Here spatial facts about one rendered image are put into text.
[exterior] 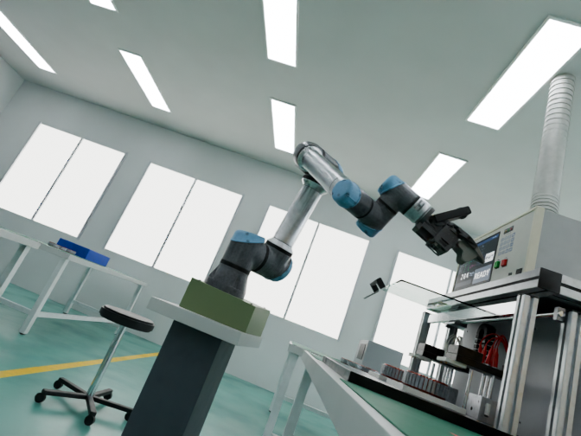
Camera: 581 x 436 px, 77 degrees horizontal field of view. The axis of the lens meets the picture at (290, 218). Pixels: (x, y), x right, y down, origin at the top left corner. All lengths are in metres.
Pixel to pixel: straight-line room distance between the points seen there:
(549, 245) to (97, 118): 7.25
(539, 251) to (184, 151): 6.13
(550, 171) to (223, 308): 2.43
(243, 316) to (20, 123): 7.41
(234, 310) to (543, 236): 0.90
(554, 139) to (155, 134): 5.85
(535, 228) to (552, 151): 2.06
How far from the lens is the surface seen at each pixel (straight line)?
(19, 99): 8.64
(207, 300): 1.28
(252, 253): 1.31
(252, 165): 6.41
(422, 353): 1.29
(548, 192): 2.95
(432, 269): 6.23
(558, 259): 1.14
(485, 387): 1.13
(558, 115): 3.37
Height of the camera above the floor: 0.79
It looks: 17 degrees up
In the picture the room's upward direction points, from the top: 22 degrees clockwise
